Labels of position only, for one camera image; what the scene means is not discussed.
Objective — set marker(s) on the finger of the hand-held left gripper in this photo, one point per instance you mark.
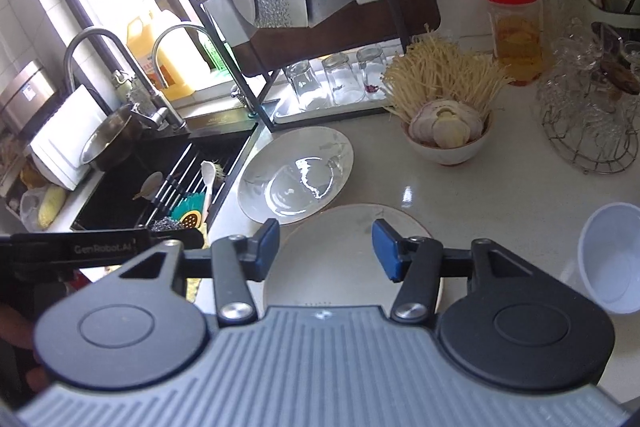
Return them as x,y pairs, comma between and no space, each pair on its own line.
172,238

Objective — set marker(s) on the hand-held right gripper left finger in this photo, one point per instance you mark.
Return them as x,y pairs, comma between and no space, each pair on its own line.
268,246

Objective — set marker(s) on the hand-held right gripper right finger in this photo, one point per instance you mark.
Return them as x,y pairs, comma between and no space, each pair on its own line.
386,252

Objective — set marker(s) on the white plate with brown rim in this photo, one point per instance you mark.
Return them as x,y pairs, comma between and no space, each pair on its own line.
330,257

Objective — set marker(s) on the white bowl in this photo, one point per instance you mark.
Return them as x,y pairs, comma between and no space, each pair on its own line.
612,257

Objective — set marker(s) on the person's left hand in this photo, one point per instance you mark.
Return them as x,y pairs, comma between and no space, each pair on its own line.
15,327

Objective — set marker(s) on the steel wool scourer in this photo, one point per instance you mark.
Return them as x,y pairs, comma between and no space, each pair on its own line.
165,224

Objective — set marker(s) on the green and yellow scrubber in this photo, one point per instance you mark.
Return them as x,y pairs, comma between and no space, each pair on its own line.
187,217

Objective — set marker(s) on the corn cob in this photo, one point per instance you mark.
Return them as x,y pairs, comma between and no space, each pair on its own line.
50,207

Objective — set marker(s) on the yellow dish cloth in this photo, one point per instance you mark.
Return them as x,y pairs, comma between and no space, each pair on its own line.
195,287

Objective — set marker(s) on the black kitchen sink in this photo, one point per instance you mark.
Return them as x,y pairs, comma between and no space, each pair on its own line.
115,202

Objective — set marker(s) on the white marbled oval plate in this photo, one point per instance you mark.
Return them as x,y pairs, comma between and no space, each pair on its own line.
295,172

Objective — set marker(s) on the white plastic cutting board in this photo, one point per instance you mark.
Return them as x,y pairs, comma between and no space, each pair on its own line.
60,137

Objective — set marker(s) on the steel pot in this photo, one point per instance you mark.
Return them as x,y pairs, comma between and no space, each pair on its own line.
107,142

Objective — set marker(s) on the bowl of garlic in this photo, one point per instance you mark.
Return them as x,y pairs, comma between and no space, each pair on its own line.
450,147

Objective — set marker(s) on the white drip tray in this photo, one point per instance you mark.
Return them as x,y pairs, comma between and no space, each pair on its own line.
290,107

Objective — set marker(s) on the clear glass tumbler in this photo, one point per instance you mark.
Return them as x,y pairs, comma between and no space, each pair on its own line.
302,84
372,72
344,79

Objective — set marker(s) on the yellow detergent bottle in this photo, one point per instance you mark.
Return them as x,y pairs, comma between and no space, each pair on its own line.
172,67

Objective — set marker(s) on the green bottle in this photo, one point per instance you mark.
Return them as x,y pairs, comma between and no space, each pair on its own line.
212,52

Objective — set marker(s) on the steel gooseneck faucet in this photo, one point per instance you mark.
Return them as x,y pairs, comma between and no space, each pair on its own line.
80,44
165,37

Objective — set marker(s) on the black dish rack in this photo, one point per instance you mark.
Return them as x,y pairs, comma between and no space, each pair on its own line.
220,32

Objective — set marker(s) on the red lid glass jar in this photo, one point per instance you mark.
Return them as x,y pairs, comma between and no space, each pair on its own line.
517,37

